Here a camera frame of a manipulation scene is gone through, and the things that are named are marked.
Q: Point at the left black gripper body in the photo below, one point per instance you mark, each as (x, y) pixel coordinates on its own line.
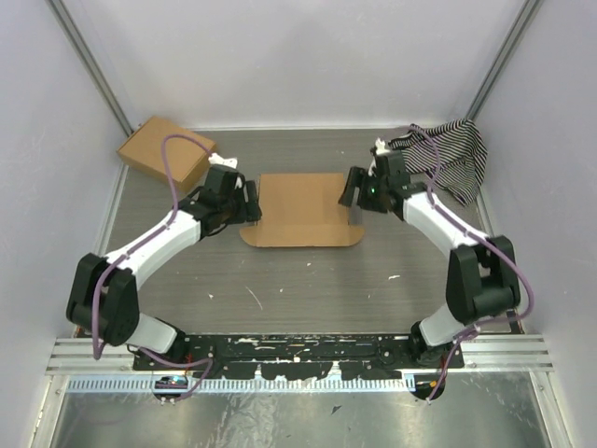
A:
(235, 208)

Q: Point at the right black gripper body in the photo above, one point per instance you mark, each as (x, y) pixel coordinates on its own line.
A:
(370, 193)

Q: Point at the brown cardboard box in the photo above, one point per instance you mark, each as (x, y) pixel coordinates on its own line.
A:
(186, 152)
(302, 210)

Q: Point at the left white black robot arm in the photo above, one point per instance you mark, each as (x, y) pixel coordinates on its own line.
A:
(104, 295)

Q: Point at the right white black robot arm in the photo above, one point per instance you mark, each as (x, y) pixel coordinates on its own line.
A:
(481, 282)

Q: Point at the folded brown cardboard box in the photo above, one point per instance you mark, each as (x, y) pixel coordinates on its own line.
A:
(186, 152)

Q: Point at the striped black white cloth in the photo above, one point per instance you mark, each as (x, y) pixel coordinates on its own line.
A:
(452, 155)

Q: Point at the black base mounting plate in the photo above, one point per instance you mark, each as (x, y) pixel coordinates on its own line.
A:
(301, 356)

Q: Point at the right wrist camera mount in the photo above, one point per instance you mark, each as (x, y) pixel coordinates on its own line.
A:
(380, 148)

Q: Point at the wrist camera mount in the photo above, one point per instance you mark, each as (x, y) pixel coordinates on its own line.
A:
(380, 148)
(216, 159)

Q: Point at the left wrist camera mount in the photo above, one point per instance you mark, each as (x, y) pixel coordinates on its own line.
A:
(216, 159)

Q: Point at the slotted grey cable duct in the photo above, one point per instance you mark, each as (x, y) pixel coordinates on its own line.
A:
(178, 385)

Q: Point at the aluminium rail front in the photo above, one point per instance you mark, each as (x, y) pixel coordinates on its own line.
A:
(488, 352)

